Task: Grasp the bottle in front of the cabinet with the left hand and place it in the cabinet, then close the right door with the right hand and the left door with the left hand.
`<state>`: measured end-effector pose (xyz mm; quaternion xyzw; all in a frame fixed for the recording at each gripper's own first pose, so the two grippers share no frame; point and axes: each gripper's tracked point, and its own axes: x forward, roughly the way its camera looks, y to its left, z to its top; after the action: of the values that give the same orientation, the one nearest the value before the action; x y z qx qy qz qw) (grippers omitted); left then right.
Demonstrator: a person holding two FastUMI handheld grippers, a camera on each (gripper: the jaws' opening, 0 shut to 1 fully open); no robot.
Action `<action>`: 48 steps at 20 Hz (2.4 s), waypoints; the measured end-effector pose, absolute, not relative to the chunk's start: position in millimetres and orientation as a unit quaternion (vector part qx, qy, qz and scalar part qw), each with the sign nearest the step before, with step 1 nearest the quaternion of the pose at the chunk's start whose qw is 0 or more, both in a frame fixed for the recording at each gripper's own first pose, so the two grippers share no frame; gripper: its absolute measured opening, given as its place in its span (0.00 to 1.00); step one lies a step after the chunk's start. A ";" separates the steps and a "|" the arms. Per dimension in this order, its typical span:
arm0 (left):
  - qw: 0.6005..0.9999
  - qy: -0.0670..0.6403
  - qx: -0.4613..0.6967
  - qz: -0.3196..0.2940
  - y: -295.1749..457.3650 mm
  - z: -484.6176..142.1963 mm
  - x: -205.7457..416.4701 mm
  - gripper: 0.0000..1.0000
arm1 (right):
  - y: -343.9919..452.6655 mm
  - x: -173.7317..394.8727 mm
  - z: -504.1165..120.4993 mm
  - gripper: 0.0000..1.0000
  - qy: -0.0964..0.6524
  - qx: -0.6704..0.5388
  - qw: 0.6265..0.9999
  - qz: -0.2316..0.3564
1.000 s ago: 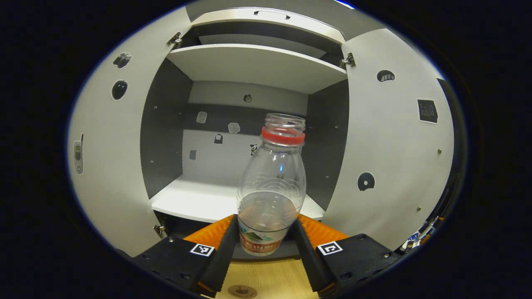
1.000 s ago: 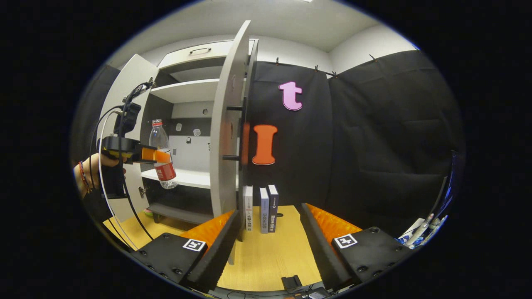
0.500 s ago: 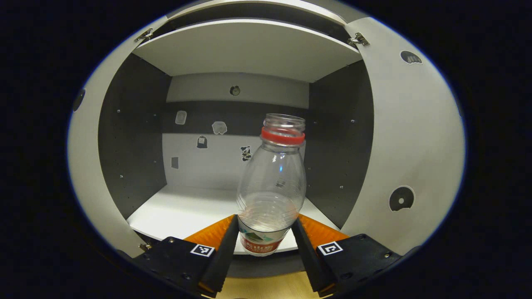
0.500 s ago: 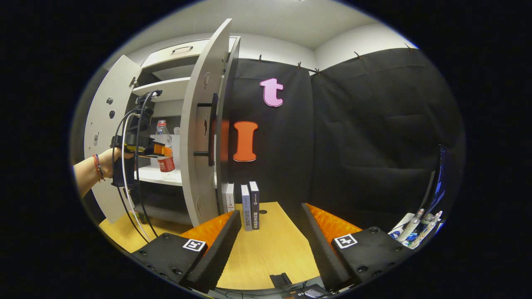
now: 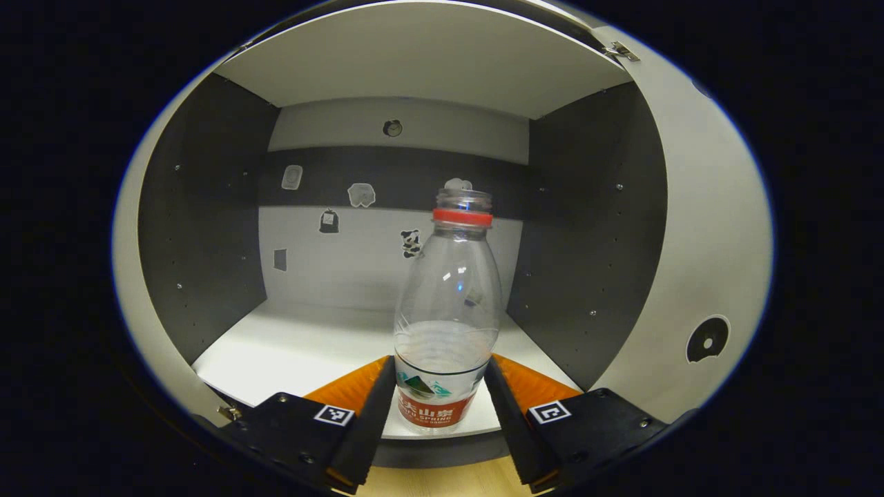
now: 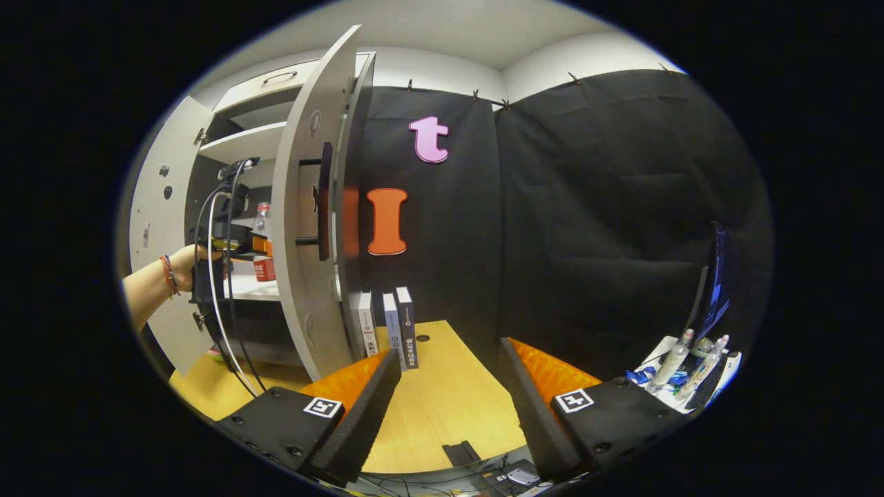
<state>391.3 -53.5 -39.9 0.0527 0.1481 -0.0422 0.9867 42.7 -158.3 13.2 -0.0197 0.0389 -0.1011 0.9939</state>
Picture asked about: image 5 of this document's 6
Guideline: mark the white cabinet shelf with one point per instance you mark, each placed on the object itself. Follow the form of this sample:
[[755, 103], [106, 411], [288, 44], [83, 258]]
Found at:
[[428, 55], [297, 352]]

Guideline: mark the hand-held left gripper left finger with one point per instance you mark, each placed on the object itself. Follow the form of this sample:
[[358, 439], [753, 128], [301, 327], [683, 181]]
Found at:
[[366, 428]]

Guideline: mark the white cabinet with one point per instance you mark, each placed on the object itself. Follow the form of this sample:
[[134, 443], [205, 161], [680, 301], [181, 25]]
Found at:
[[594, 228]]

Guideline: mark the clear plastic bottle red label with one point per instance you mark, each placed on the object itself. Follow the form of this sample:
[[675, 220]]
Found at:
[[449, 297]]

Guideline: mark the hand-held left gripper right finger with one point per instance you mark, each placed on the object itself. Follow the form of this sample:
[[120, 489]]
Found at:
[[514, 435]]

